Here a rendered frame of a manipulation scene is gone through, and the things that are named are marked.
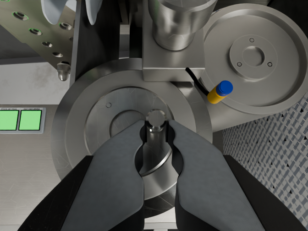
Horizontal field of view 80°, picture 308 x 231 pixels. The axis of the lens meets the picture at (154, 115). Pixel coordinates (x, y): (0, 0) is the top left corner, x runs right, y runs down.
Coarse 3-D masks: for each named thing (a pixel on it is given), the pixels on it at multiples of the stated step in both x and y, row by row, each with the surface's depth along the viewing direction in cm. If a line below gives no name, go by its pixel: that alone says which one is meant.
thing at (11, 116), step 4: (0, 112) 49; (4, 112) 49; (8, 112) 49; (12, 112) 49; (16, 112) 49; (0, 116) 49; (4, 116) 49; (8, 116) 49; (12, 116) 49; (16, 116) 49; (0, 120) 49; (4, 120) 49; (8, 120) 49; (12, 120) 49; (16, 120) 49; (0, 124) 48; (4, 124) 48; (8, 124) 48; (12, 124) 49; (0, 128) 48; (4, 128) 48; (8, 128) 48; (12, 128) 48
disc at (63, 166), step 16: (112, 64) 18; (128, 64) 18; (80, 80) 18; (64, 96) 17; (192, 96) 18; (64, 112) 17; (208, 112) 18; (64, 128) 17; (208, 128) 17; (64, 144) 17; (64, 160) 16; (64, 176) 16; (144, 208) 16; (160, 208) 16
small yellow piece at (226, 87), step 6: (192, 72) 14; (192, 78) 14; (198, 84) 14; (222, 84) 11; (228, 84) 11; (204, 90) 13; (216, 90) 11; (222, 90) 11; (228, 90) 11; (210, 96) 12; (216, 96) 11; (222, 96) 11; (210, 102) 13; (216, 102) 12
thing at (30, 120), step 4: (24, 112) 49; (28, 112) 49; (32, 112) 49; (36, 112) 49; (40, 112) 49; (24, 116) 49; (28, 116) 49; (32, 116) 49; (36, 116) 49; (24, 120) 49; (28, 120) 49; (32, 120) 49; (36, 120) 49; (20, 124) 49; (24, 124) 49; (28, 124) 49; (32, 124) 49; (36, 124) 49; (20, 128) 48; (24, 128) 48; (28, 128) 48; (32, 128) 48; (36, 128) 48
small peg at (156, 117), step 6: (150, 114) 12; (156, 114) 12; (162, 114) 12; (150, 120) 12; (156, 120) 12; (162, 120) 12; (150, 126) 12; (156, 126) 12; (162, 126) 12; (156, 132) 15
